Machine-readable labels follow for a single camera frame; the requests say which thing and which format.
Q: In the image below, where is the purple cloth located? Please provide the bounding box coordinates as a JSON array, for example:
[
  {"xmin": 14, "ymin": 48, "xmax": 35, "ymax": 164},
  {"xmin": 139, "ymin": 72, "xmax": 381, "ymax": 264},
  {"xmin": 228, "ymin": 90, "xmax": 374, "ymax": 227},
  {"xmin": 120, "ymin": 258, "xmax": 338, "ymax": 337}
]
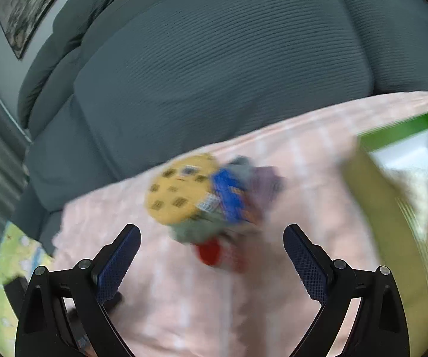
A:
[{"xmin": 253, "ymin": 165, "xmax": 285, "ymax": 209}]

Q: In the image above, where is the pink striped blanket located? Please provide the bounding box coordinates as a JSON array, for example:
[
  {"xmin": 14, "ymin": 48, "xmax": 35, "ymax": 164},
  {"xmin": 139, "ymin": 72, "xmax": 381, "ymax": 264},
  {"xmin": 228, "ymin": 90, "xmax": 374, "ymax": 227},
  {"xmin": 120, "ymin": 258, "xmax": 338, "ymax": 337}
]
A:
[{"xmin": 52, "ymin": 89, "xmax": 428, "ymax": 357}]

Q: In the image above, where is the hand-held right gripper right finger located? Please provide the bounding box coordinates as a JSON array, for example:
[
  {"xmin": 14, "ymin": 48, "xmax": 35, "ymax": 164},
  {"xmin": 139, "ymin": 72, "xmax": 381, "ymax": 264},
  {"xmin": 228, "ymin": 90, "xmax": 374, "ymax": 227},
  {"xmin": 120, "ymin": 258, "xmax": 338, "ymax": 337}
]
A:
[{"xmin": 283, "ymin": 224, "xmax": 411, "ymax": 357}]

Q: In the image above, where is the grey sofa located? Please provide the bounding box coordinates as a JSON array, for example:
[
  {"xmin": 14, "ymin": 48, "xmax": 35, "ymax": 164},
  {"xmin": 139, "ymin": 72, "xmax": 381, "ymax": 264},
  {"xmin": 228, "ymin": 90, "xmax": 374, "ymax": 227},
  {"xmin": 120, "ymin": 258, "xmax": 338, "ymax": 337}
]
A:
[{"xmin": 13, "ymin": 0, "xmax": 428, "ymax": 257}]

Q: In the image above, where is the round cookie plush toy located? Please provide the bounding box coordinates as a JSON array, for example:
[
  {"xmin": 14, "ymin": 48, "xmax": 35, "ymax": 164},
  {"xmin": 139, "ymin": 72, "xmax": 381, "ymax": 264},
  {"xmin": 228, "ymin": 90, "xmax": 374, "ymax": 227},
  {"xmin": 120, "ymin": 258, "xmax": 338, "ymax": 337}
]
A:
[{"xmin": 144, "ymin": 153, "xmax": 220, "ymax": 226}]

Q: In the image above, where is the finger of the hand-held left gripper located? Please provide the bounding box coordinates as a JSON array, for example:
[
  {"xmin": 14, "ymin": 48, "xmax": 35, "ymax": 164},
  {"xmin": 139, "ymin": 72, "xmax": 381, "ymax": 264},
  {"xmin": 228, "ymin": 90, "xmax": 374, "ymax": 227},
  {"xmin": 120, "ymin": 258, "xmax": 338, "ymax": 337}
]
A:
[{"xmin": 104, "ymin": 293, "xmax": 123, "ymax": 311}]

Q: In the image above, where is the grey cloth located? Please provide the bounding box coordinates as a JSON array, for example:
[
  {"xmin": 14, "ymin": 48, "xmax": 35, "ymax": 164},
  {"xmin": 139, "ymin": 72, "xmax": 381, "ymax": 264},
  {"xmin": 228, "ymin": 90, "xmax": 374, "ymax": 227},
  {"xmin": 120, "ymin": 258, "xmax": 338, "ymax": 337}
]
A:
[{"xmin": 169, "ymin": 156, "xmax": 259, "ymax": 246}]

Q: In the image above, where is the blue packet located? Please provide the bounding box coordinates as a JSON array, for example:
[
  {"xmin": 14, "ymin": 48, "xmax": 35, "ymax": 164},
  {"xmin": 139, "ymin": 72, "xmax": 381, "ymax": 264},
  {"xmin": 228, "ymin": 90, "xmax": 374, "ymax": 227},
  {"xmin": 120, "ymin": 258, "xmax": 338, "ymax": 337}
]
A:
[{"xmin": 210, "ymin": 167, "xmax": 259, "ymax": 226}]

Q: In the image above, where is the framed wall picture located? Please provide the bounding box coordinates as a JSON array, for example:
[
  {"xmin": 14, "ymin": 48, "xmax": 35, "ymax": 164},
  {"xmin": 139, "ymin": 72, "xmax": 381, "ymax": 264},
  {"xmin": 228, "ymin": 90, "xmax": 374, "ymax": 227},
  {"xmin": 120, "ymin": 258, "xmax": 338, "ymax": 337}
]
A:
[{"xmin": 0, "ymin": 0, "xmax": 65, "ymax": 60}]

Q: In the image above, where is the green cardboard box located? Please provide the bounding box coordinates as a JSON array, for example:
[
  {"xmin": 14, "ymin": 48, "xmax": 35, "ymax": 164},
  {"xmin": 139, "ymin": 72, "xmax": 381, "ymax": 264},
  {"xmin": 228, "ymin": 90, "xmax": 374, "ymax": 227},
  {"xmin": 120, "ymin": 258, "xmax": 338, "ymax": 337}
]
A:
[{"xmin": 338, "ymin": 109, "xmax": 428, "ymax": 357}]

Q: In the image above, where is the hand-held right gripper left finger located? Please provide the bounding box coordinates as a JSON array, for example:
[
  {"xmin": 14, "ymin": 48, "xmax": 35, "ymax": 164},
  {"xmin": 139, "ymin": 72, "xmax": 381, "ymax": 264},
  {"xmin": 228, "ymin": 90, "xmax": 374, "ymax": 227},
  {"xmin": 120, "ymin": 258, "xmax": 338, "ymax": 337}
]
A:
[{"xmin": 15, "ymin": 224, "xmax": 142, "ymax": 357}]

